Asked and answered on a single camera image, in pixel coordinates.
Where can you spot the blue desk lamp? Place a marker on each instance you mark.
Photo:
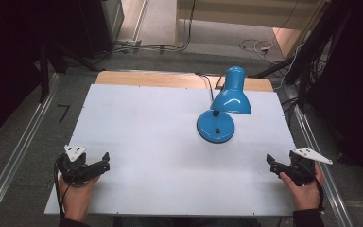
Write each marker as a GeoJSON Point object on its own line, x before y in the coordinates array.
{"type": "Point", "coordinates": [230, 101]}

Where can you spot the person's left hand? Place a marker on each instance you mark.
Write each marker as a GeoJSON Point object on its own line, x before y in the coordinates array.
{"type": "Point", "coordinates": [75, 198]}

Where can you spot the black metal stand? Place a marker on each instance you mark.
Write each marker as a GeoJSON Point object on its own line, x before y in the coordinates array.
{"type": "Point", "coordinates": [308, 60]}
{"type": "Point", "coordinates": [44, 72]}

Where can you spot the aluminium floor rail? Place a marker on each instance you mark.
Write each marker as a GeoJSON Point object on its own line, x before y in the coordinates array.
{"type": "Point", "coordinates": [321, 176]}
{"type": "Point", "coordinates": [19, 148]}

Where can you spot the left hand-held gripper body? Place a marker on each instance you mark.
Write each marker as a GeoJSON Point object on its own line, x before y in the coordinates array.
{"type": "Point", "coordinates": [75, 168]}

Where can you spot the dark cabinet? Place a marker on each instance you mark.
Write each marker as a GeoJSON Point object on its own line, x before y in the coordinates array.
{"type": "Point", "coordinates": [97, 25]}

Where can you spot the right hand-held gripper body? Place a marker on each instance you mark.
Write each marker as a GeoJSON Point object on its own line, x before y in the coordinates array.
{"type": "Point", "coordinates": [302, 171]}

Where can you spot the grey power strip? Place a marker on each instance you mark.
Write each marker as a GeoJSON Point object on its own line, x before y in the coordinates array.
{"type": "Point", "coordinates": [129, 43]}

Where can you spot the person's right hand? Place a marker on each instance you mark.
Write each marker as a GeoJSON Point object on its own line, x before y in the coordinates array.
{"type": "Point", "coordinates": [307, 195]}

